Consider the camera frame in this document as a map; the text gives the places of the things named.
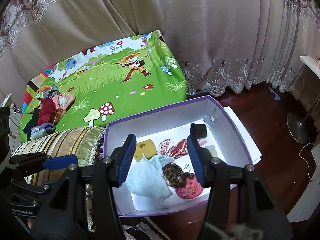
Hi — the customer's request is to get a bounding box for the brown knit sock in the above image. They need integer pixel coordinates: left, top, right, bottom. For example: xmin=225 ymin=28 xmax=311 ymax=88
xmin=190 ymin=123 xmax=207 ymax=139

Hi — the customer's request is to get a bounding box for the red fuzzy sock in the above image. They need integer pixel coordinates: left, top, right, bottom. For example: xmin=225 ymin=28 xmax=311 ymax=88
xmin=37 ymin=99 xmax=59 ymax=125

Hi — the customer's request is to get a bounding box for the pink rabbit towel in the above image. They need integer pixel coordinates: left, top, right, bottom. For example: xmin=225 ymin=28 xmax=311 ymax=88
xmin=52 ymin=93 xmax=75 ymax=111

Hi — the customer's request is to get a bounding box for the floor fan base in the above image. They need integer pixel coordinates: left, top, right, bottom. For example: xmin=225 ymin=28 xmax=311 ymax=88
xmin=286 ymin=97 xmax=320 ymax=144

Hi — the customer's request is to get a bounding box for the leopard print scrunchie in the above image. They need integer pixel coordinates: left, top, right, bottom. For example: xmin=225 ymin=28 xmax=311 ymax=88
xmin=162 ymin=163 xmax=195 ymax=188

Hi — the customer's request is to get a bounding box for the yellow sponge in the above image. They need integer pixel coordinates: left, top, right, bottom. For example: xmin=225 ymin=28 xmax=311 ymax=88
xmin=134 ymin=139 xmax=157 ymax=161

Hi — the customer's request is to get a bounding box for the red satin cloth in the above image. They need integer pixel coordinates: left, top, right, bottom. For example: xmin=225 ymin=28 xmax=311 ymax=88
xmin=169 ymin=139 xmax=189 ymax=159

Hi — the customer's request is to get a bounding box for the black white checkered cloth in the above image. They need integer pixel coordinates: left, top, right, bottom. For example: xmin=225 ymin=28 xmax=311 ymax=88
xmin=43 ymin=85 xmax=60 ymax=99

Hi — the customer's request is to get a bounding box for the pink red round cloth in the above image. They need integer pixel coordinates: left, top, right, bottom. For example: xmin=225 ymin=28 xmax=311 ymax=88
xmin=175 ymin=176 xmax=203 ymax=199

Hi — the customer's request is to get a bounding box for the white carved nightstand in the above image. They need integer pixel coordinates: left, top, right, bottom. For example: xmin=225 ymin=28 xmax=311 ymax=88
xmin=1 ymin=93 xmax=21 ymax=153

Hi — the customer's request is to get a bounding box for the green cartoon bed sheet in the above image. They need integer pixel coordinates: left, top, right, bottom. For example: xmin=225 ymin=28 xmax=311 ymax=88
xmin=19 ymin=30 xmax=187 ymax=142

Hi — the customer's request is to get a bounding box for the dark green knit sock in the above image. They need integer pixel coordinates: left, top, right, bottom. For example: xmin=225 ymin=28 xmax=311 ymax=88
xmin=22 ymin=108 xmax=40 ymax=141

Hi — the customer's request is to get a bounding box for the light blue towel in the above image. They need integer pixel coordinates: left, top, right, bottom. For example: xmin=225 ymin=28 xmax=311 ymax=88
xmin=125 ymin=153 xmax=173 ymax=209

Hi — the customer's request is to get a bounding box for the white cable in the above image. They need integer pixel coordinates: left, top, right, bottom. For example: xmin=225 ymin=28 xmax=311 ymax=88
xmin=298 ymin=142 xmax=318 ymax=183

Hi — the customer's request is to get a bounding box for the striped velvet cushion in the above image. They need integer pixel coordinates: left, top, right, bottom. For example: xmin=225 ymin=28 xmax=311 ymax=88
xmin=11 ymin=126 xmax=106 ymax=233

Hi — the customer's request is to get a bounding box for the purple white storage box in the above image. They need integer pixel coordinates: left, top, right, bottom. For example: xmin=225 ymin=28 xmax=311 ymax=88
xmin=103 ymin=96 xmax=261 ymax=218

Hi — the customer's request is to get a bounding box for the white side table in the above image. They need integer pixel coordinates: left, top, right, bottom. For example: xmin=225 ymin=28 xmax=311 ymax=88
xmin=299 ymin=55 xmax=320 ymax=79

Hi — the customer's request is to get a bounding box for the beige pink curtain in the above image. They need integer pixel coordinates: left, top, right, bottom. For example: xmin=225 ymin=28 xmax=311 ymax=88
xmin=1 ymin=0 xmax=319 ymax=108

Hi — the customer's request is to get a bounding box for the purple white knit sock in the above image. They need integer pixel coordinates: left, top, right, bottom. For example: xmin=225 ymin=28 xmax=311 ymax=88
xmin=30 ymin=122 xmax=56 ymax=140

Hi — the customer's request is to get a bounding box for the red white patterned scarf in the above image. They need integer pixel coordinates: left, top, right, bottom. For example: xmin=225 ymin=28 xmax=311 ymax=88
xmin=158 ymin=139 xmax=175 ymax=155

